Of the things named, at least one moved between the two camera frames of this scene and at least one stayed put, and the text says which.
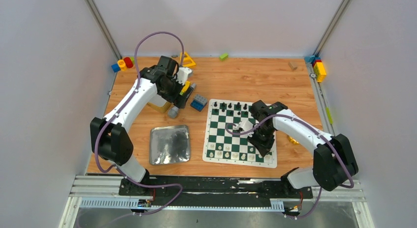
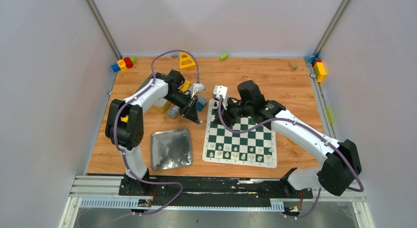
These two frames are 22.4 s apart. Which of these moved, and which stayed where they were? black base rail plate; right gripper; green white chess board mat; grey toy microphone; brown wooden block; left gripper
Moved: right gripper; left gripper
Stayed: grey toy microphone; brown wooden block; black base rail plate; green white chess board mat
